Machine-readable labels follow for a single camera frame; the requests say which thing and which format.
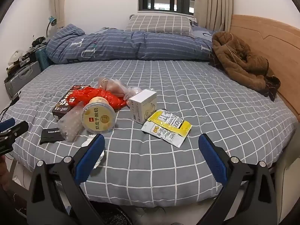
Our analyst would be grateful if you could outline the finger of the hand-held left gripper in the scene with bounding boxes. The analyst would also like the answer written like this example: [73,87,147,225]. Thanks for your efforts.
[0,121,29,143]
[0,118,16,132]

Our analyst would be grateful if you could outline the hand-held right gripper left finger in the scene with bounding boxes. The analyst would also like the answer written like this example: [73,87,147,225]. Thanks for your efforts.
[26,133,106,225]

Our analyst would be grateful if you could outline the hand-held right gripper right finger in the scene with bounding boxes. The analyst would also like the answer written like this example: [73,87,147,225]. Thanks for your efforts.
[198,133,278,225]

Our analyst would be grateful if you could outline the white tissue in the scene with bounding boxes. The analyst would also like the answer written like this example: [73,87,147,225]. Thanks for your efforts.
[81,137,105,169]

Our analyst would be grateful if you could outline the yellow yogurt tub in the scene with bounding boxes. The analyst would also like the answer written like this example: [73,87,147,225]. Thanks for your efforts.
[82,96,116,134]

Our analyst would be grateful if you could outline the dark brown printed box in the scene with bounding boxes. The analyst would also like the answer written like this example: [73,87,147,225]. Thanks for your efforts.
[52,85,91,122]

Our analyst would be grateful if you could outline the black waste bin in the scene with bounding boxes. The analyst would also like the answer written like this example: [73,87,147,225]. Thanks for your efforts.
[89,200,134,225]

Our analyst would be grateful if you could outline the red plastic bag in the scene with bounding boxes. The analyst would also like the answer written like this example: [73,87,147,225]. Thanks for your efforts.
[68,87,127,110]

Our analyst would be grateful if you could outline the white cardboard box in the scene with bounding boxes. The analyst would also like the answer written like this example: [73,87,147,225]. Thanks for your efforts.
[129,89,157,125]

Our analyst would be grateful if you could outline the black sachet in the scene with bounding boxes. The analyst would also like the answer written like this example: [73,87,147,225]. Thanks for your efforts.
[39,128,66,145]

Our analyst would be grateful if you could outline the clear plastic bag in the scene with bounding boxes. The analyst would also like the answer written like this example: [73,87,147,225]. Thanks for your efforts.
[57,102,88,142]

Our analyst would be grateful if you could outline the grey suitcase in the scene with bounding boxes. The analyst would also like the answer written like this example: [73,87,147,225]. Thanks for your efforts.
[5,61,43,98]

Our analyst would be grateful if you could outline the bed with grey checked sheet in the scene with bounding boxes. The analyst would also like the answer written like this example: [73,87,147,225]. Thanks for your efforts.
[5,58,299,208]

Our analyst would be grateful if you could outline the yellow snack packet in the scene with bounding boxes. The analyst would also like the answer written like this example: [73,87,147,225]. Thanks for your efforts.
[141,109,192,148]

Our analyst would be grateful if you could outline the white plastic object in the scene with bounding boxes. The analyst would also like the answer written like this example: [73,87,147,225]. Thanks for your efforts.
[9,49,23,66]

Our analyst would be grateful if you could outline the pale pink plastic bag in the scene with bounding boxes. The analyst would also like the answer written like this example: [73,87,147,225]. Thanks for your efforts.
[97,77,132,96]

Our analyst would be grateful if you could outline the black gadget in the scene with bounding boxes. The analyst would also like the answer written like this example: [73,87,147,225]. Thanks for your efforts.
[33,36,47,48]

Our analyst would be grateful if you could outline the brown padded jacket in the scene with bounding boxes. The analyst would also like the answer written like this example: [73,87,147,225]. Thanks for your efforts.
[209,31,281,102]

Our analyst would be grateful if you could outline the blue desk lamp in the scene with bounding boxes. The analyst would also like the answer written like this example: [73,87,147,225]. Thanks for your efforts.
[46,16,57,40]

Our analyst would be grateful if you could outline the blue striped quilt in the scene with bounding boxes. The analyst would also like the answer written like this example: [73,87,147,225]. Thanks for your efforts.
[46,24,218,64]

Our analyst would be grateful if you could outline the wooden headboard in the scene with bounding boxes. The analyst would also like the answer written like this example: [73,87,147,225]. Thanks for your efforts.
[231,15,300,122]

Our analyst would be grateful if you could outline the beige curtain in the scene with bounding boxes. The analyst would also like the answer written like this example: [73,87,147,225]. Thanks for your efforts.
[52,0,68,29]
[194,0,233,32]

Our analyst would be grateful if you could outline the grey checked pillow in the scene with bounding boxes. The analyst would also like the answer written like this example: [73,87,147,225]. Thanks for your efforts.
[125,15,195,38]

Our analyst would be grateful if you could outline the black charger with cable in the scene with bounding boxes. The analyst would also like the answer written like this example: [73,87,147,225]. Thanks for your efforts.
[0,93,21,122]

